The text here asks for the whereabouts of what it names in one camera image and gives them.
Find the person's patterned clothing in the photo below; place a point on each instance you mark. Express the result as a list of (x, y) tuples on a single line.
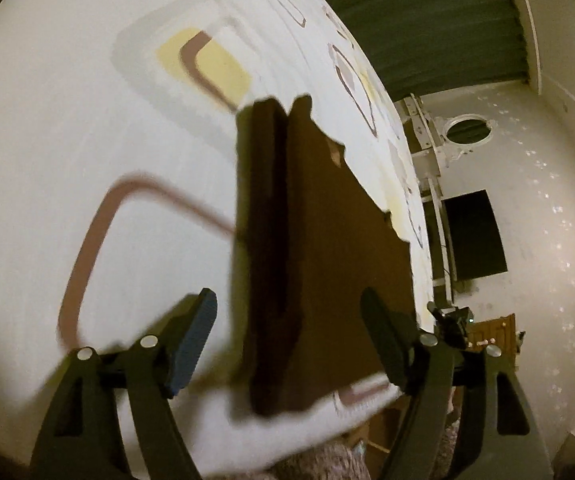
[(317, 460)]

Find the wooden cabinet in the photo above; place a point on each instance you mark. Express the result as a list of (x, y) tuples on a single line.
[(492, 332)]

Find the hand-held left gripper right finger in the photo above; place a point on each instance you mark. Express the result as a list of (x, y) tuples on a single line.
[(385, 340)]

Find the bed with patterned white sheet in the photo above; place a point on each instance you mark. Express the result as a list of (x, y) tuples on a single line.
[(67, 135)]

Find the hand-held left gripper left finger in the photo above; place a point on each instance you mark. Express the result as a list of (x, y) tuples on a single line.
[(195, 340)]

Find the white dressing table with mirror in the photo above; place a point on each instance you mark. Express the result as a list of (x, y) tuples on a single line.
[(427, 160)]

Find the small black device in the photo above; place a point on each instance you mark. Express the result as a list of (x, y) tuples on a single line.
[(450, 322)]

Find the black flat screen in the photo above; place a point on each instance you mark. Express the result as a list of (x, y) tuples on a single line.
[(472, 235)]

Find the green curtain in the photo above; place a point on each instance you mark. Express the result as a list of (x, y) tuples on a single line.
[(417, 20)]

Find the brown plaid sweater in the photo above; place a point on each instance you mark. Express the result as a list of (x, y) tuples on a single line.
[(327, 260)]

